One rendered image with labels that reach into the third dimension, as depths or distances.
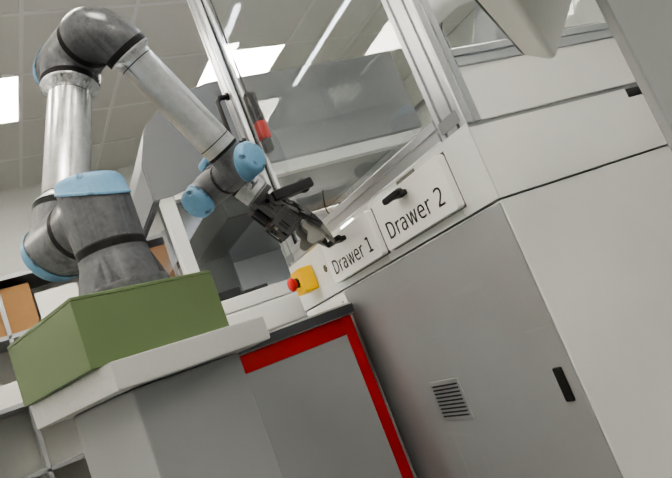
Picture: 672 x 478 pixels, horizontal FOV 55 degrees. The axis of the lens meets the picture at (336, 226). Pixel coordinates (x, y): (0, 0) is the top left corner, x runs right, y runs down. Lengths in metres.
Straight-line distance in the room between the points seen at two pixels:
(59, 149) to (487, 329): 0.88
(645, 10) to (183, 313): 0.74
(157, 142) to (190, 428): 1.59
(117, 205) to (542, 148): 0.75
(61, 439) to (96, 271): 4.50
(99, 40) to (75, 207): 0.39
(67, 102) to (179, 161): 1.09
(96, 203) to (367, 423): 0.89
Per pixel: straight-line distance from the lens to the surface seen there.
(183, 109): 1.37
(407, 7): 1.27
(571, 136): 1.32
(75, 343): 0.97
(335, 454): 1.64
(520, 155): 1.22
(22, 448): 5.55
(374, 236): 1.48
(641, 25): 0.66
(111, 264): 1.08
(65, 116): 1.38
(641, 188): 1.39
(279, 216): 1.53
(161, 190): 2.39
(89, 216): 1.11
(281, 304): 2.37
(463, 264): 1.28
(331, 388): 1.64
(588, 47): 1.47
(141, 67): 1.37
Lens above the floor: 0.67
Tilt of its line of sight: 10 degrees up
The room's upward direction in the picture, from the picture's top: 22 degrees counter-clockwise
